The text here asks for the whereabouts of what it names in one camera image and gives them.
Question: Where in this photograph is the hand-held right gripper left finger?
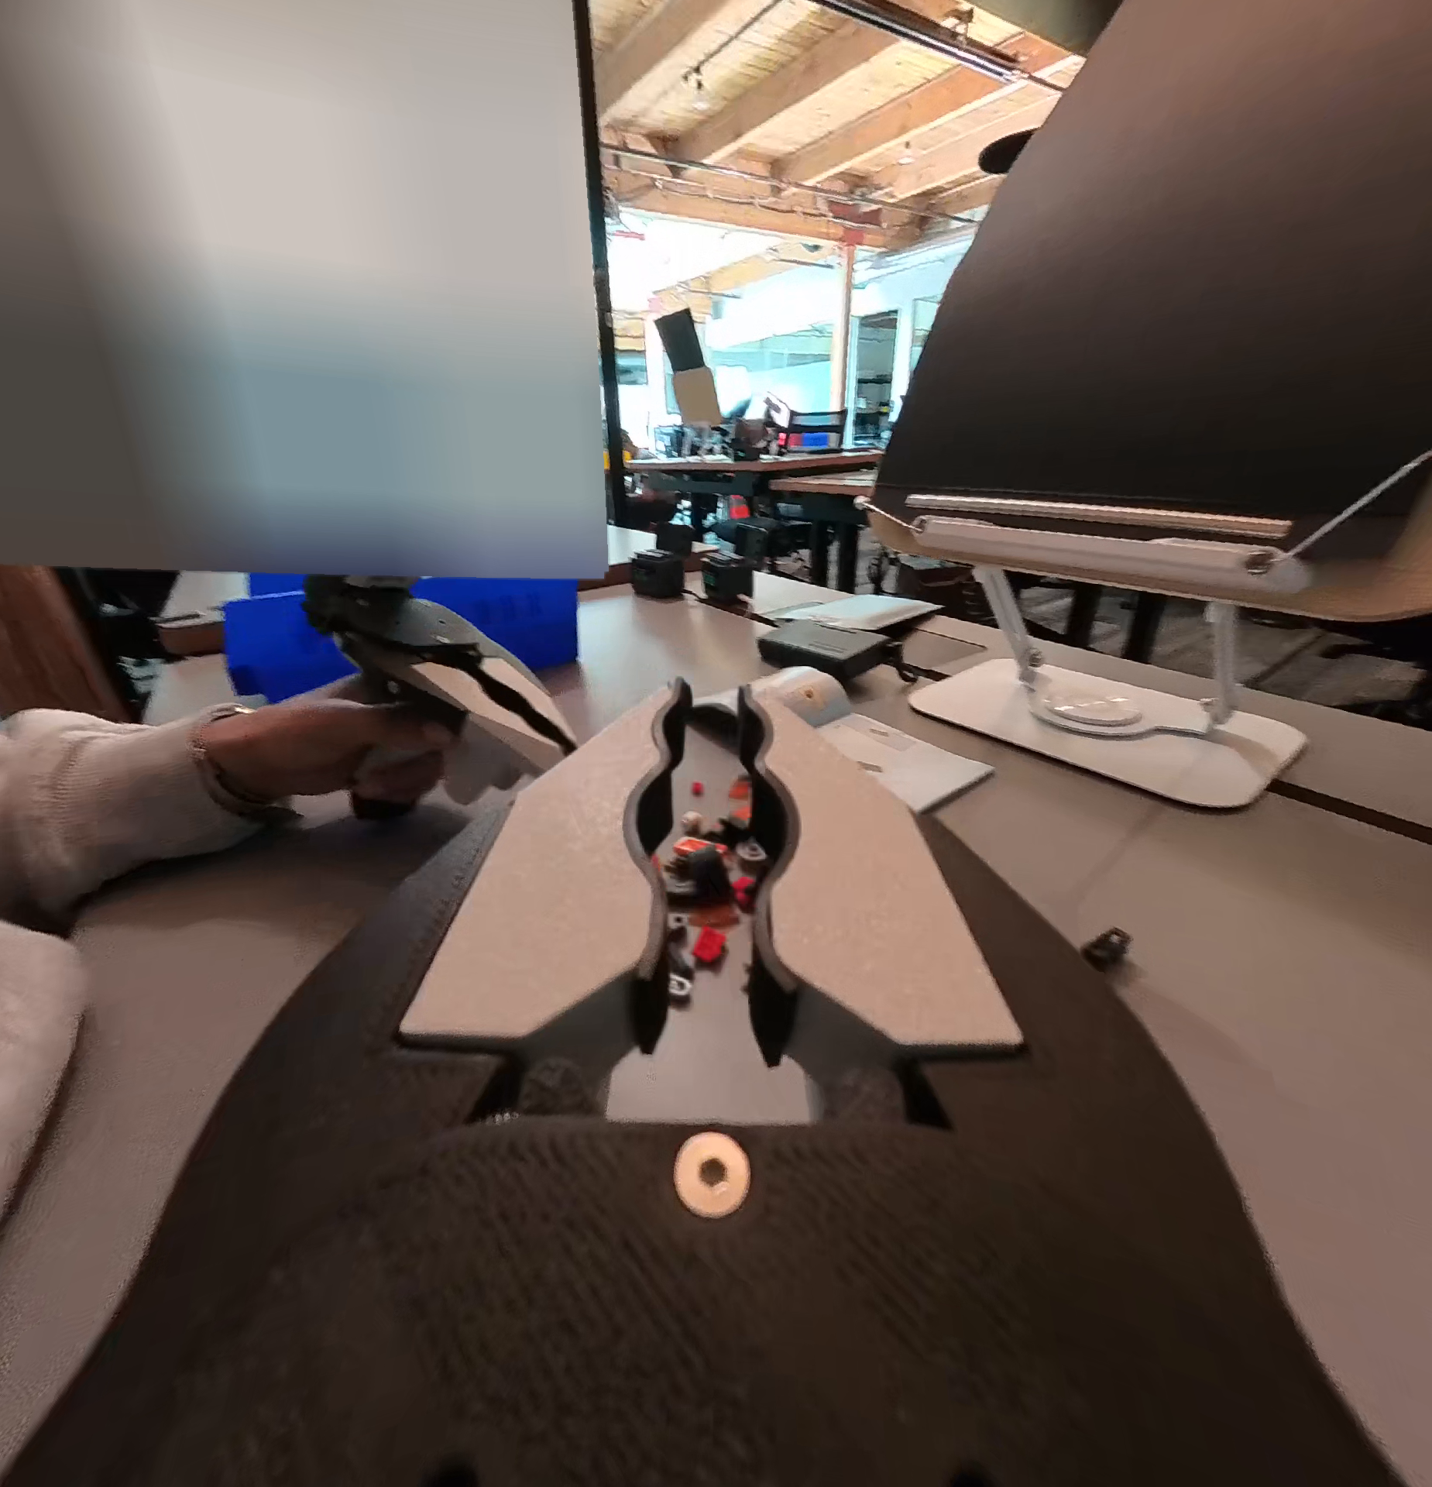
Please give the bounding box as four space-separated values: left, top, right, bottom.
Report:
398 679 695 1061

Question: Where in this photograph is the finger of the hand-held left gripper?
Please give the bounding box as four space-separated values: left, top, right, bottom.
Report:
393 662 574 803
456 646 579 747

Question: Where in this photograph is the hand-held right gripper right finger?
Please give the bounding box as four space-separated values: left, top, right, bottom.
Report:
736 684 1025 1069

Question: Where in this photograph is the pile of lego pieces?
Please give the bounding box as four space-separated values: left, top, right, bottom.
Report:
654 767 777 1003

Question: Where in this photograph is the person's left hand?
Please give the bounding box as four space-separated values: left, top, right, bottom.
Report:
202 694 461 820

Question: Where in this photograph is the large blue plastic bin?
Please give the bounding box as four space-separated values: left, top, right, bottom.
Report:
219 575 584 706

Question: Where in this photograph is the white instruction booklet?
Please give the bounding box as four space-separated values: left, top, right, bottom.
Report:
807 709 997 815

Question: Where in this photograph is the white plastic bag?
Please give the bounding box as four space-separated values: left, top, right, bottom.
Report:
691 665 835 731

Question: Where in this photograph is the black power adapter box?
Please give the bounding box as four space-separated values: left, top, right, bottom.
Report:
754 619 904 677

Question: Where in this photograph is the white monitor stand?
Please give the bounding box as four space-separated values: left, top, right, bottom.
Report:
855 488 1308 812

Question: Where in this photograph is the silver flat device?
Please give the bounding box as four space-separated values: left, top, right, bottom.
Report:
754 593 945 636

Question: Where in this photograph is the long wooden table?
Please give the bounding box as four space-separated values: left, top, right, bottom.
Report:
620 447 891 494

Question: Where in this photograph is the tall cardboard box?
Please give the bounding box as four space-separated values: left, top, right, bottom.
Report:
650 307 724 426

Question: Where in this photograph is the person's white sweater torso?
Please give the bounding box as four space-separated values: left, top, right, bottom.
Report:
0 904 91 1274

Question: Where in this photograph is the black monitor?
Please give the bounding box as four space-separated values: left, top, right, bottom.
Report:
870 0 1432 622

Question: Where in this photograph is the thin wrist bracelet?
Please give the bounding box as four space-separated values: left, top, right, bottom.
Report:
190 701 284 817

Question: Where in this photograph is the black vertical post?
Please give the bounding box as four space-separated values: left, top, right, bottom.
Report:
572 0 618 527

